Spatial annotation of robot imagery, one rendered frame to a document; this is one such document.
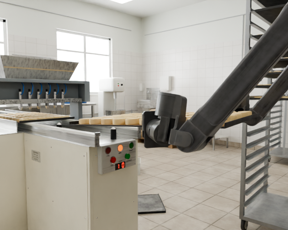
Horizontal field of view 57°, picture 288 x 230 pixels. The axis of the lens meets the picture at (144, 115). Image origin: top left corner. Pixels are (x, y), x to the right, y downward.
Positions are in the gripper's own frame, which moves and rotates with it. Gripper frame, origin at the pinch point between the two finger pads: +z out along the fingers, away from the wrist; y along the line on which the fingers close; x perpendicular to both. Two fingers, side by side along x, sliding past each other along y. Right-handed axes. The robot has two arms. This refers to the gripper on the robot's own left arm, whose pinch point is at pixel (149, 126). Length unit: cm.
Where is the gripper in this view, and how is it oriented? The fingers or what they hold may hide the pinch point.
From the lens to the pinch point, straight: 82.1
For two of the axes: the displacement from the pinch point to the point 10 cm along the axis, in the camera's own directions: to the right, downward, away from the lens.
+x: 9.8, -0.4, 1.7
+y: 0.3, 10.0, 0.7
